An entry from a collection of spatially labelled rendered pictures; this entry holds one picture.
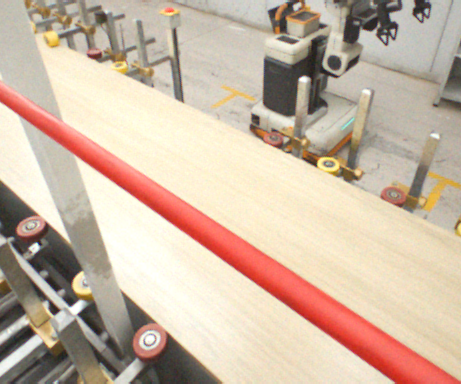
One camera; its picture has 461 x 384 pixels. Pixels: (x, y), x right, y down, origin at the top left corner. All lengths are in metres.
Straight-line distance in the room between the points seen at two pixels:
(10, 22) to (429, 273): 1.11
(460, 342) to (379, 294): 0.20
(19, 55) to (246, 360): 0.77
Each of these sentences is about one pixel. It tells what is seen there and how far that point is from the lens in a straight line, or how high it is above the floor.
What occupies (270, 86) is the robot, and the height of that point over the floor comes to 0.49.
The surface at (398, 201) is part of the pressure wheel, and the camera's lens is 1.40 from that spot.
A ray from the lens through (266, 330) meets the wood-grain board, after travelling 1.06.
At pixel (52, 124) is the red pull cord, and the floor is 1.75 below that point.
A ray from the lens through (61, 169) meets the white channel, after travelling 0.76.
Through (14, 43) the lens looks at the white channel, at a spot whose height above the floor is 1.61.
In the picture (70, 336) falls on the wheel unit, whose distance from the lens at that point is 0.89.
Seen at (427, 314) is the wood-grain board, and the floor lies 0.90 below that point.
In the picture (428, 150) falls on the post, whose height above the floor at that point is 1.05.
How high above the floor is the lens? 1.84
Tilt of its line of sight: 38 degrees down
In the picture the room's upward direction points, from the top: 1 degrees clockwise
